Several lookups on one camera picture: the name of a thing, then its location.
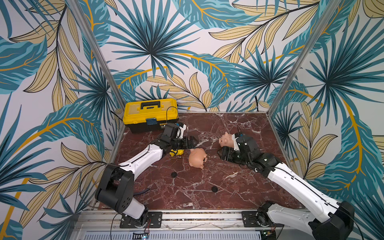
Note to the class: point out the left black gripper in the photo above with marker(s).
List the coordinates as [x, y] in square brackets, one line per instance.
[185, 145]

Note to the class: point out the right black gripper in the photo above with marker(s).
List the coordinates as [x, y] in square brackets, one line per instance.
[227, 153]

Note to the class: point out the yellow piggy bank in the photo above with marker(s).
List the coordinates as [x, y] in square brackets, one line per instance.
[174, 153]

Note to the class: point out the orange piggy bank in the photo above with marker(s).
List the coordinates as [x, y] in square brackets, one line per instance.
[197, 158]

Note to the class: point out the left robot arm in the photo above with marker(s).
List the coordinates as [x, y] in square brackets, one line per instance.
[116, 188]

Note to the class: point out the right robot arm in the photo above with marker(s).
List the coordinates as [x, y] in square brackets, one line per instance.
[325, 218]

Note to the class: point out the pink piggy bank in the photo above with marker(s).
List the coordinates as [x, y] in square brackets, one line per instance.
[227, 140]

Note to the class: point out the yellow black toolbox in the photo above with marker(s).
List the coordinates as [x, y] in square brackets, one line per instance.
[148, 116]

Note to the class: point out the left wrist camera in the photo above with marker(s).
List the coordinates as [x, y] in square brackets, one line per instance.
[175, 130]

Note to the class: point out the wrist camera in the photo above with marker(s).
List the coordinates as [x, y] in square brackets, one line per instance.
[236, 145]
[175, 130]

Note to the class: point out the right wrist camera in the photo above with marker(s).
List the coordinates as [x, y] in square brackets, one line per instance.
[236, 145]

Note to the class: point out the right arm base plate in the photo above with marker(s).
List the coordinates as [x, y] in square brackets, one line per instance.
[253, 219]

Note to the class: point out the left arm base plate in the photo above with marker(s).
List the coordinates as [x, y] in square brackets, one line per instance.
[153, 220]

